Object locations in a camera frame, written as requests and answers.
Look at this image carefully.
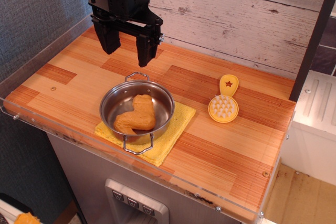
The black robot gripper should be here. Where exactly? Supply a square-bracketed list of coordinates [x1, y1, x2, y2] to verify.
[88, 0, 164, 67]

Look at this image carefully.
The orange toy chicken wing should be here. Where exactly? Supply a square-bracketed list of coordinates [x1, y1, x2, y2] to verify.
[113, 94, 156, 135]

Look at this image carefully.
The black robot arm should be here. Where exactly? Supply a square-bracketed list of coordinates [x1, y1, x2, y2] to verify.
[88, 0, 164, 67]

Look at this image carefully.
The stainless steel pot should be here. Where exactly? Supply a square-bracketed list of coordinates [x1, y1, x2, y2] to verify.
[99, 72, 175, 155]

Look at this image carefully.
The yellow folded cloth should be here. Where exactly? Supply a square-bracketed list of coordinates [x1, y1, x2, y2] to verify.
[94, 102, 196, 167]

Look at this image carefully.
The yellow scrub brush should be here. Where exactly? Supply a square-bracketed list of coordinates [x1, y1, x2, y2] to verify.
[208, 74, 239, 123]

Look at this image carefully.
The grey dispenser button panel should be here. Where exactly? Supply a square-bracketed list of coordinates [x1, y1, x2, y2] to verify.
[105, 178, 170, 223]

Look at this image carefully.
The orange object bottom left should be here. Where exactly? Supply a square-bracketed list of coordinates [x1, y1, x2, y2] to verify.
[14, 212, 41, 224]

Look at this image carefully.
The white ridged appliance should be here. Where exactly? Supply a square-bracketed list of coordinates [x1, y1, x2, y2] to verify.
[280, 71, 335, 185]

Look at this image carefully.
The clear acrylic guard rail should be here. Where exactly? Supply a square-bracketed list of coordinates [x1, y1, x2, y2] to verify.
[1, 19, 295, 223]

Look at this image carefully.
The dark vertical post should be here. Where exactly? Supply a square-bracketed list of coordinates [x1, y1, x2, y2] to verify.
[289, 0, 335, 102]

